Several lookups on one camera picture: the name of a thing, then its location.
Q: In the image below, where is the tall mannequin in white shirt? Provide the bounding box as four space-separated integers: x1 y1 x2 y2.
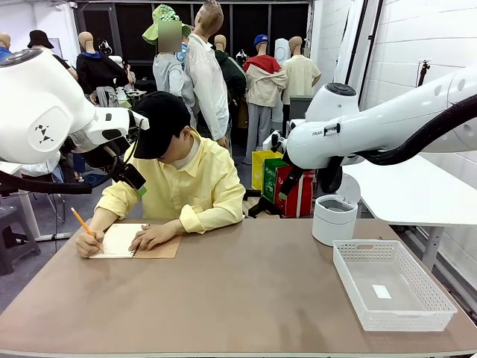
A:
184 0 231 147

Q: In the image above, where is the gray plastic stool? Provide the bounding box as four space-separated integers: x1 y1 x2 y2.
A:
0 204 41 277

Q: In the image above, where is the right arm white wrist camera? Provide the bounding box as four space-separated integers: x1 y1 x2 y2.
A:
262 130 290 152

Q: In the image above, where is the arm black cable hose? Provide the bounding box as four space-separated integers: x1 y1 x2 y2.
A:
0 147 126 195
316 92 477 195

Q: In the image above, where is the mannequin in red beige jacket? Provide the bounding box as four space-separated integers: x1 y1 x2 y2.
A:
242 34 288 165

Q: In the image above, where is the person's left forearm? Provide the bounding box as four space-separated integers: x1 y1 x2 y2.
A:
178 199 247 235

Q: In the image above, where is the person's right forearm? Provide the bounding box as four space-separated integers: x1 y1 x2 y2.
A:
88 184 145 234

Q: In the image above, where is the white round trash can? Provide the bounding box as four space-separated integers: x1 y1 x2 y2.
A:
312 175 361 247

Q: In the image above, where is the white perforated plastic basket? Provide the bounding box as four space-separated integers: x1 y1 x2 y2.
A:
332 239 458 333

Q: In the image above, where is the mannequin in dark green jacket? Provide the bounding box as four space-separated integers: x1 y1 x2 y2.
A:
213 34 247 113

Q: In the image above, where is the black metal chair base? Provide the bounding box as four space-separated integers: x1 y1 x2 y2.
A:
241 188 281 219

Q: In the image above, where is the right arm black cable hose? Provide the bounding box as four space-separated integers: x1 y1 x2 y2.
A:
316 92 477 195

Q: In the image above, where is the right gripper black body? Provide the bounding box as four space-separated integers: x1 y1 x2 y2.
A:
282 158 306 183

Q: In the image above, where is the red recycling bin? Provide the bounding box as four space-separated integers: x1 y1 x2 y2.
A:
274 166 316 219

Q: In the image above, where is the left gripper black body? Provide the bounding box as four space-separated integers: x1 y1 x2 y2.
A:
81 136 132 175

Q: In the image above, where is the green recycling bin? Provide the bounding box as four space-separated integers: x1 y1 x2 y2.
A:
262 157 295 204

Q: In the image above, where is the black cap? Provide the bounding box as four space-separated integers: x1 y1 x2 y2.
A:
132 91 192 160

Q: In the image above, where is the spiral notebook with brown cover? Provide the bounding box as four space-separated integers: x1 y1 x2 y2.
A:
88 222 183 260

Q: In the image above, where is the large white side table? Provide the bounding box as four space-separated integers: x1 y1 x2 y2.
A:
342 154 477 271

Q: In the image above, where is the yellow recycling bin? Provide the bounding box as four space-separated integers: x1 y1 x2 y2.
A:
251 149 285 191

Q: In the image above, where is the black wall pipe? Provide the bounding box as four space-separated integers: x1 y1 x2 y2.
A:
344 0 370 86
359 0 385 100

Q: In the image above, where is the gray box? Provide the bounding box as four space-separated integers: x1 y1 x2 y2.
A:
289 95 314 124

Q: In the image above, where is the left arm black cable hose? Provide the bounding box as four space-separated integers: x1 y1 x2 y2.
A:
0 147 126 195

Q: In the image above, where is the orange pencil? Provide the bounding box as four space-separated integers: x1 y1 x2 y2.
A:
70 207 105 254

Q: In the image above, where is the left arm white wrist camera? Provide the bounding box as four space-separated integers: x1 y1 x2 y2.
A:
128 110 151 132

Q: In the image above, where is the white table leg frame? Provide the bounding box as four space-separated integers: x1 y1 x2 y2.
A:
16 189 72 242

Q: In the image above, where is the mannequin with green checkered hat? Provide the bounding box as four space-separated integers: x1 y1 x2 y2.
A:
142 4 197 101

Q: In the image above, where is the white torso form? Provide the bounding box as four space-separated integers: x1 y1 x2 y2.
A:
274 37 291 66

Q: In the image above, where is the person's left hand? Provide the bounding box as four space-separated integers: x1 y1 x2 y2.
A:
128 219 184 253

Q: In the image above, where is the black tripod stand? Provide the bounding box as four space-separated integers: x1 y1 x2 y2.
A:
416 61 432 89

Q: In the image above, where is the mannequin in navy hoodie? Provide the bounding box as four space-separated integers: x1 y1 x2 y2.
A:
76 31 130 109

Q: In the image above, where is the person's right hand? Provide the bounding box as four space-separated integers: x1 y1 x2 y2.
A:
75 229 107 260

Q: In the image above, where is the person in yellow shirt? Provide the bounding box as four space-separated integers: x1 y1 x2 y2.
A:
95 126 247 236

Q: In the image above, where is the mannequin in cream shirt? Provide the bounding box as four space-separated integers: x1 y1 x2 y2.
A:
282 36 322 109

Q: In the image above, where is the arm white wrist camera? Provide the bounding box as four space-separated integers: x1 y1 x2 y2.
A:
128 110 151 132
262 130 290 152

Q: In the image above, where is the mannequin with black bucket hat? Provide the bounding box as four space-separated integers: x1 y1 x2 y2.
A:
27 29 79 81

